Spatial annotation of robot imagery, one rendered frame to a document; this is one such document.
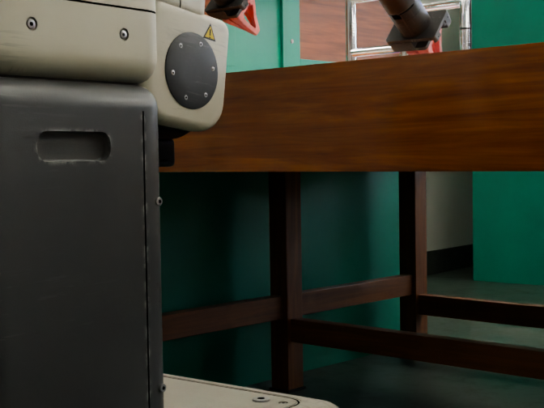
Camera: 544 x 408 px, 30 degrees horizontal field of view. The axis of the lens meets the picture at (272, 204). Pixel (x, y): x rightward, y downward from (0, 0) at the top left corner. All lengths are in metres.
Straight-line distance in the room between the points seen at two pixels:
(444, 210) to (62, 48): 4.40
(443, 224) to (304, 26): 2.63
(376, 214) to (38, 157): 2.19
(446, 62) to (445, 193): 3.76
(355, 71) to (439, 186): 3.61
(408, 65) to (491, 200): 3.30
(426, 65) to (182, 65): 0.43
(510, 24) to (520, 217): 0.89
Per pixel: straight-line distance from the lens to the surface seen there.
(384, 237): 3.16
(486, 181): 4.92
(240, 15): 1.97
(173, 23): 1.38
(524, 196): 4.84
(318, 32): 2.90
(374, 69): 1.68
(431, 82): 1.61
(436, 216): 5.27
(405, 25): 1.76
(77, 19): 1.05
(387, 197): 3.16
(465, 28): 2.44
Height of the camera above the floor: 0.61
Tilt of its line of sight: 3 degrees down
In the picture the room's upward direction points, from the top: 1 degrees counter-clockwise
